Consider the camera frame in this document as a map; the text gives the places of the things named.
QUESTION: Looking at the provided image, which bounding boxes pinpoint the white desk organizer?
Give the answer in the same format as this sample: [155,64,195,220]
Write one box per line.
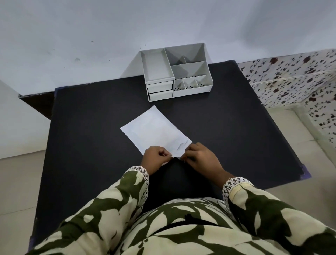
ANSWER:
[140,43,214,102]

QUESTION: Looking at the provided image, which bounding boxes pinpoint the person's left hand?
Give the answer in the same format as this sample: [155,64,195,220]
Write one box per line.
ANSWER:
[141,146,174,176]

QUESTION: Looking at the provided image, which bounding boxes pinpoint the green cream patterned garment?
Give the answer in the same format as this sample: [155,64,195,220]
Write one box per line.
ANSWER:
[115,197,263,255]

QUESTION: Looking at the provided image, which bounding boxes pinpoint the white paper sheet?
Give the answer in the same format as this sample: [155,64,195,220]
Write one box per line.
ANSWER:
[120,106,193,165]

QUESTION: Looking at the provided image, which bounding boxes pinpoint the person's left forearm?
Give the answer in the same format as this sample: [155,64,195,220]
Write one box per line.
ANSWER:
[26,166,149,255]

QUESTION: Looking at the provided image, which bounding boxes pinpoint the white organizer drawer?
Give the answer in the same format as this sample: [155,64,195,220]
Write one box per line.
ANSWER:
[147,81,174,94]
[148,90,174,102]

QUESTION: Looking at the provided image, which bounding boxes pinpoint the person's right hand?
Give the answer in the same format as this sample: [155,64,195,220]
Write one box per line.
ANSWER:
[180,143,228,185]

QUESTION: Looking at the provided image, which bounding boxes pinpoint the person's right forearm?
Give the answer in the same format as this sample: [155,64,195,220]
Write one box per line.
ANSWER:
[217,171,336,255]

